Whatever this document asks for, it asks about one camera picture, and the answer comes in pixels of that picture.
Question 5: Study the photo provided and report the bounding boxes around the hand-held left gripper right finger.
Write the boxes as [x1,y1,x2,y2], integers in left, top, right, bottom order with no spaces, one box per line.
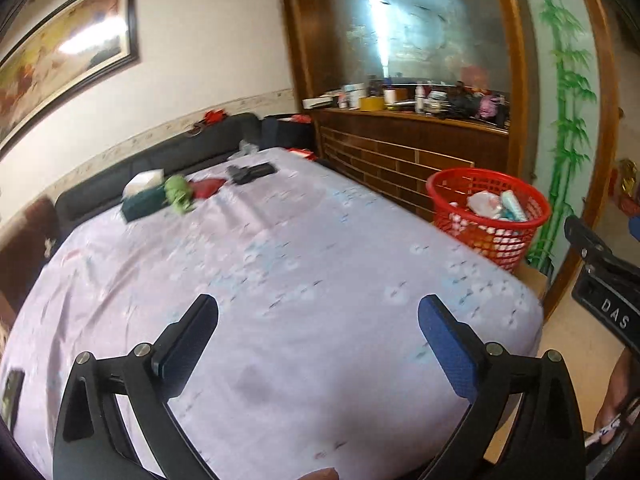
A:
[417,294,587,480]

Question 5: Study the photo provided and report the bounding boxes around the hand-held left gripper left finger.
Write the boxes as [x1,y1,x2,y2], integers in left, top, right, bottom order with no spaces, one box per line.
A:
[52,294,219,480]

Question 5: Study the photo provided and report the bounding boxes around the red plastic basket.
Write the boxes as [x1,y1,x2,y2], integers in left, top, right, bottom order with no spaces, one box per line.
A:
[426,167,552,273]

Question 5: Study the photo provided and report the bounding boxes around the person's right forearm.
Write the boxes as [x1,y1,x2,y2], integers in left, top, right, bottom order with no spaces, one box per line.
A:
[595,347,640,443]

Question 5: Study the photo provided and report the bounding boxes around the gold ornament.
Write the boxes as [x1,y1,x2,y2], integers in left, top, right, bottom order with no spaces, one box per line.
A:
[617,157,640,201]

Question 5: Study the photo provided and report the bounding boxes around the wooden stool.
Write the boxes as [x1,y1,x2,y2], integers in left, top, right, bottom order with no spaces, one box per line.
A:
[512,260,551,301]

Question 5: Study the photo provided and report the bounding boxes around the teal tissue pack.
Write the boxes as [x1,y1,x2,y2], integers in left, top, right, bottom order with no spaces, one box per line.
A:
[500,190,528,222]

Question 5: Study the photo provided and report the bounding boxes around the white patterned strip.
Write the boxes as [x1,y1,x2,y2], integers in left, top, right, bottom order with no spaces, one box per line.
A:
[584,410,628,448]

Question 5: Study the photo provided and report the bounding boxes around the floral lilac tablecloth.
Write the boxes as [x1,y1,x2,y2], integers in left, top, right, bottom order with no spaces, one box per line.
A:
[0,147,545,480]

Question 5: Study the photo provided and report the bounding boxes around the bamboo painted glass panel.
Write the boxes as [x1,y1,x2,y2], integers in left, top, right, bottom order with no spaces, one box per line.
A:
[515,0,601,271]

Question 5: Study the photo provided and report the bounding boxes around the dark green tissue box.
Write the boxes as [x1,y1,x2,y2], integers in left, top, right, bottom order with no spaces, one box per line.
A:
[121,170,173,222]

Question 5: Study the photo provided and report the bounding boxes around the green cloth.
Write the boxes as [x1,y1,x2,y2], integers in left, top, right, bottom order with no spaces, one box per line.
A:
[164,175,197,216]

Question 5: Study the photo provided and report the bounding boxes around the red pouch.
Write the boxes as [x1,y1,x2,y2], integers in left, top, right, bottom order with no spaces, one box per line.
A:
[189,177,227,200]

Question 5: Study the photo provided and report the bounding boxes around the black toy pistol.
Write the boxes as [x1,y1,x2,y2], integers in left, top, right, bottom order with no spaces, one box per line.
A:
[226,162,277,186]

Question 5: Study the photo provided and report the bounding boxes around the brown armchair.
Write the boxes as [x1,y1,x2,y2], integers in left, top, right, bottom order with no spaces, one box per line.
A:
[0,195,61,306]

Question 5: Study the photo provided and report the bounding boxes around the black leather sofa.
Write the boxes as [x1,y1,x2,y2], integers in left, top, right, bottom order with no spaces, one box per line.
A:
[54,112,261,223]

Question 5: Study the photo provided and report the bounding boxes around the framed horse painting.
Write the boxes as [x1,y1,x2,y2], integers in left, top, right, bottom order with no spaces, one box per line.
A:
[0,0,141,158]

